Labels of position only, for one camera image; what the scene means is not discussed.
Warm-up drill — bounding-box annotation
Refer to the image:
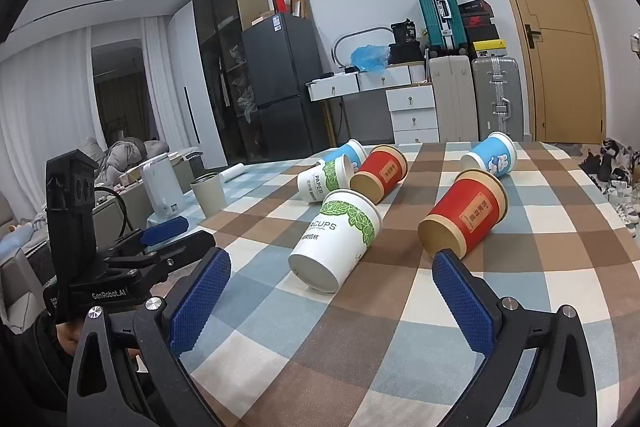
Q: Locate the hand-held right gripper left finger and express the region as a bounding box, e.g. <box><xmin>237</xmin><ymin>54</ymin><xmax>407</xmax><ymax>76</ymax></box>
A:
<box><xmin>67</xmin><ymin>247</ymin><xmax>233</xmax><ymax>427</ymax></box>

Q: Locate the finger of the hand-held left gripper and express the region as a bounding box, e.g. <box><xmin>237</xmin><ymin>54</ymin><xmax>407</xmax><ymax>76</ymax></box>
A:
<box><xmin>102</xmin><ymin>216</ymin><xmax>190</xmax><ymax>260</ymax></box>
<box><xmin>107</xmin><ymin>230</ymin><xmax>217</xmax><ymax>283</ymax></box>

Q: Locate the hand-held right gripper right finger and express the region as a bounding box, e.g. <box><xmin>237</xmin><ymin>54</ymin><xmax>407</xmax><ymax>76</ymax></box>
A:
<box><xmin>431</xmin><ymin>249</ymin><xmax>601</xmax><ymax>427</ymax></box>

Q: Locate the large red paper cup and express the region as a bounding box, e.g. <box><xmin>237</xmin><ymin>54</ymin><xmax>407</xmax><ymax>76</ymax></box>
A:
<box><xmin>417</xmin><ymin>168</ymin><xmax>509</xmax><ymax>260</ymax></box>

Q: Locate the person's left forearm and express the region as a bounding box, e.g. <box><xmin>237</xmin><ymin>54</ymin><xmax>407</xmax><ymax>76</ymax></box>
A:
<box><xmin>0</xmin><ymin>307</ymin><xmax>76</xmax><ymax>413</ymax></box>

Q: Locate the large white leaf-print paper cup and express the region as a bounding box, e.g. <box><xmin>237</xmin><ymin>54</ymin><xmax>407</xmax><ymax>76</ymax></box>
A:
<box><xmin>288</xmin><ymin>189</ymin><xmax>383</xmax><ymax>294</ymax></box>

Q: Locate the small white leaf-print paper cup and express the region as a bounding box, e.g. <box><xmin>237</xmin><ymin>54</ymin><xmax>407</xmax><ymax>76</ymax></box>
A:
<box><xmin>297</xmin><ymin>155</ymin><xmax>355</xmax><ymax>204</ymax></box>

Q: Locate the blue cartoon paper cup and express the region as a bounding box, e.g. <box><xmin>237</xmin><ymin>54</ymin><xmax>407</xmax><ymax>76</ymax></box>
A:
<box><xmin>460</xmin><ymin>132</ymin><xmax>517</xmax><ymax>178</ymax></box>
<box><xmin>322</xmin><ymin>139</ymin><xmax>369</xmax><ymax>172</ymax></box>

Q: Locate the small red paper cup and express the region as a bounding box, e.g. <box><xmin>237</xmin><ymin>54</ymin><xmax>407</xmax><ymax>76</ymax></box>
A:
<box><xmin>349</xmin><ymin>144</ymin><xmax>410</xmax><ymax>204</ymax></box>

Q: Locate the person's left hand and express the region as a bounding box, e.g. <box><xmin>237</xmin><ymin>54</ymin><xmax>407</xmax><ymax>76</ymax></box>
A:
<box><xmin>54</xmin><ymin>321</ymin><xmax>83</xmax><ymax>358</ymax></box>

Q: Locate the white appliance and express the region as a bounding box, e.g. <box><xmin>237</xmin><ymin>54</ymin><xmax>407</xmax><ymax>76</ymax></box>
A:
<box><xmin>142</xmin><ymin>159</ymin><xmax>182</xmax><ymax>218</ymax></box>

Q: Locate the beige waste bin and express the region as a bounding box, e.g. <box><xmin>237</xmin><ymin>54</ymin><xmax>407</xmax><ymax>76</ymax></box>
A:
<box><xmin>190</xmin><ymin>173</ymin><xmax>226</xmax><ymax>216</ymax></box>

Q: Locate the grey sofa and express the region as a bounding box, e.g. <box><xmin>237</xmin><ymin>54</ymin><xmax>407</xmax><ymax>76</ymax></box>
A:
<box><xmin>0</xmin><ymin>189</ymin><xmax>58</xmax><ymax>333</ymax></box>

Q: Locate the checkered tablecloth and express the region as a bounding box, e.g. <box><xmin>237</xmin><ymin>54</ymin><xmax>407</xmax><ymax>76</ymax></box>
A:
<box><xmin>145</xmin><ymin>139</ymin><xmax>640</xmax><ymax>427</ymax></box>

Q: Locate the grey bedding pile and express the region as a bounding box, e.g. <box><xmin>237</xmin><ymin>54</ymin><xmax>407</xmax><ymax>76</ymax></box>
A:
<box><xmin>82</xmin><ymin>137</ymin><xmax>171</xmax><ymax>175</ymax></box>

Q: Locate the white sheer curtain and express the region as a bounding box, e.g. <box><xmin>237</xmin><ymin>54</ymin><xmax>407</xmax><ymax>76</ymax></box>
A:
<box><xmin>0</xmin><ymin>24</ymin><xmax>108</xmax><ymax>228</ymax></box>
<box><xmin>139</xmin><ymin>14</ymin><xmax>173</xmax><ymax>148</ymax></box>

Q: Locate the white wardrobe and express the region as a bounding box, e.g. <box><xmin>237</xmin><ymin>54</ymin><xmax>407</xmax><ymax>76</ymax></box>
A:
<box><xmin>168</xmin><ymin>0</ymin><xmax>228</xmax><ymax>162</ymax></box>

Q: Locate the dark glass-door cabinet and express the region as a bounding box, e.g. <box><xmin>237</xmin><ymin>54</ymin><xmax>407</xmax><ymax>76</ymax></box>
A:
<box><xmin>192</xmin><ymin>0</ymin><xmax>268</xmax><ymax>165</ymax></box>

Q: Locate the dark grey refrigerator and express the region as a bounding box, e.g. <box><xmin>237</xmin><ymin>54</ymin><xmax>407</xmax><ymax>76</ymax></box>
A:
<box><xmin>241</xmin><ymin>13</ymin><xmax>326</xmax><ymax>162</ymax></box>

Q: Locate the pile of shoes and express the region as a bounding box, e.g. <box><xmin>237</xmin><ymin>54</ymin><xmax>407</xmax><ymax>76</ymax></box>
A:
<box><xmin>580</xmin><ymin>137</ymin><xmax>640</xmax><ymax>238</ymax></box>

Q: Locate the white dressing table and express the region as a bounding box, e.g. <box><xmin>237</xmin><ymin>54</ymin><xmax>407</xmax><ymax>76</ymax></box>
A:
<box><xmin>306</xmin><ymin>64</ymin><xmax>441</xmax><ymax>145</ymax></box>

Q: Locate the beige suitcase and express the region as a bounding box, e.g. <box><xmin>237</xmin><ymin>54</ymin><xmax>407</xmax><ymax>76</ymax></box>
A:
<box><xmin>427</xmin><ymin>54</ymin><xmax>481</xmax><ymax>142</ymax></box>

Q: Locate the silver suitcase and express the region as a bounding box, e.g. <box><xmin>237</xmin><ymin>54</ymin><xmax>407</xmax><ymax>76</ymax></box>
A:
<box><xmin>471</xmin><ymin>56</ymin><xmax>525</xmax><ymax>142</ymax></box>

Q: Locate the black and yellow shoe box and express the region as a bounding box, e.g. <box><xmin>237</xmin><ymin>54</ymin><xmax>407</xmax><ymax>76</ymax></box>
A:
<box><xmin>469</xmin><ymin>39</ymin><xmax>504</xmax><ymax>58</ymax></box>

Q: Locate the blue plastic bag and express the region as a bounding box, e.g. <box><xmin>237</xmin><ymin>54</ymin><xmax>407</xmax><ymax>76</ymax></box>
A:
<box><xmin>350</xmin><ymin>44</ymin><xmax>392</xmax><ymax>74</ymax></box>

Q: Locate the wooden door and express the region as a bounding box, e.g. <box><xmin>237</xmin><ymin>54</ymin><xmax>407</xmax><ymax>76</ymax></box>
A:
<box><xmin>476</xmin><ymin>0</ymin><xmax>618</xmax><ymax>145</ymax></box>

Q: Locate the black bag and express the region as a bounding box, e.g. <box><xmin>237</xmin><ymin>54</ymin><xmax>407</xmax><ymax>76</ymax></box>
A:
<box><xmin>387</xmin><ymin>19</ymin><xmax>427</xmax><ymax>64</ymax></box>

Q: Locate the teal suitcase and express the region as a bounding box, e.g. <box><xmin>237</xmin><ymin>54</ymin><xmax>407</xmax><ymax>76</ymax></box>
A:
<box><xmin>413</xmin><ymin>0</ymin><xmax>468</xmax><ymax>58</ymax></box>

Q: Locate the black cable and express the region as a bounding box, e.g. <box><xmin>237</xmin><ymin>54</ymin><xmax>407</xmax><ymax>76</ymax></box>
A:
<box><xmin>92</xmin><ymin>187</ymin><xmax>130</xmax><ymax>240</ymax></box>

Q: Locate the oval mirror frame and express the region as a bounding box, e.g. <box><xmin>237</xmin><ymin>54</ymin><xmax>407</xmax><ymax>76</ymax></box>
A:
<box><xmin>332</xmin><ymin>26</ymin><xmax>393</xmax><ymax>68</ymax></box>

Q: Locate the black door handle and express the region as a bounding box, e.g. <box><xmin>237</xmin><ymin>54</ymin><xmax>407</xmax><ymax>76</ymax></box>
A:
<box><xmin>526</xmin><ymin>23</ymin><xmax>543</xmax><ymax>58</ymax></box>

